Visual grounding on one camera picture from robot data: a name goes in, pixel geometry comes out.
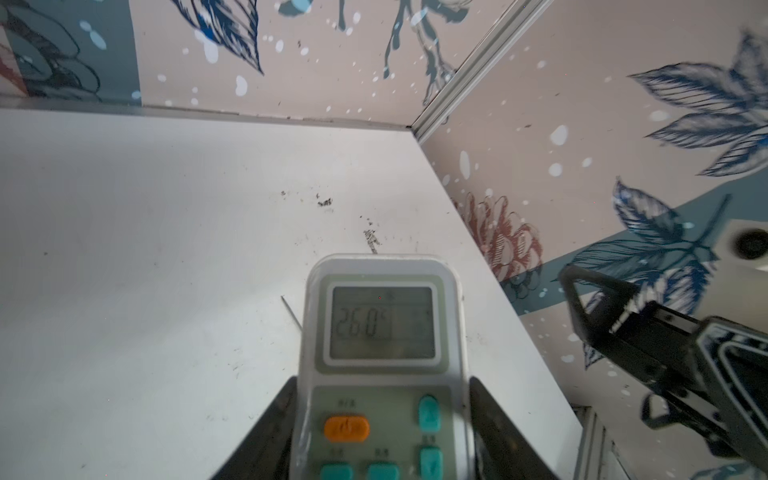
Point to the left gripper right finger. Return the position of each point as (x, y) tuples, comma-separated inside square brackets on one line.
[(501, 450)]

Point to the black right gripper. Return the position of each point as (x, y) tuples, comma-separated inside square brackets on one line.
[(710, 376)]

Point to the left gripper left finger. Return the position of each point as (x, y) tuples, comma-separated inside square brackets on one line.
[(265, 451)]

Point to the white AC remote with display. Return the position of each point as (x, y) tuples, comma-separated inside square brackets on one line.
[(383, 379)]

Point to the orange black screwdriver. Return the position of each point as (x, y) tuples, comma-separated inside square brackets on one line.
[(291, 312)]

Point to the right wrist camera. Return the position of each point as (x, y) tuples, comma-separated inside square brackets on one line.
[(738, 287)]

